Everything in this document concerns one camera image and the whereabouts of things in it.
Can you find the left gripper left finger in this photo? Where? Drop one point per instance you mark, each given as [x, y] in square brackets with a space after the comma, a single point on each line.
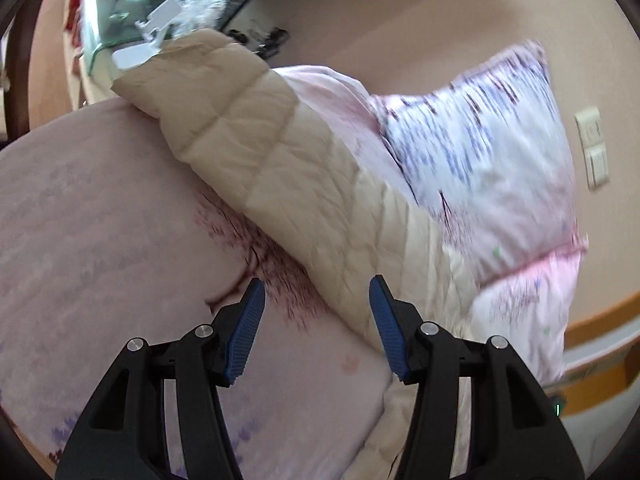
[121, 432]

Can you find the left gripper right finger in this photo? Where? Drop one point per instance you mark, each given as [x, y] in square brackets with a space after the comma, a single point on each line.
[514, 434]

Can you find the beige quilted down jacket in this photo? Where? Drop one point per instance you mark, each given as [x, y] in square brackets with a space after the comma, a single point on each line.
[294, 170]

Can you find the lower pink floral pillow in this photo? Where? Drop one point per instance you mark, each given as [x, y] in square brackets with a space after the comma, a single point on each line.
[531, 308]

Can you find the pink floral bed sheet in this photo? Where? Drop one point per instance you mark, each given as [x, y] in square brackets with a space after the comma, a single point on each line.
[106, 237]

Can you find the upper floral pillow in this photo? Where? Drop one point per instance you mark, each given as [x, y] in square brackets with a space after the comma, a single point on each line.
[486, 156]

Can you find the beige wall light switch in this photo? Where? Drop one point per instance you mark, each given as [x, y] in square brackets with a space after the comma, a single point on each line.
[596, 160]

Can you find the beige wall socket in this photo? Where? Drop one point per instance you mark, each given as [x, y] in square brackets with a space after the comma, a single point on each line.
[589, 127]

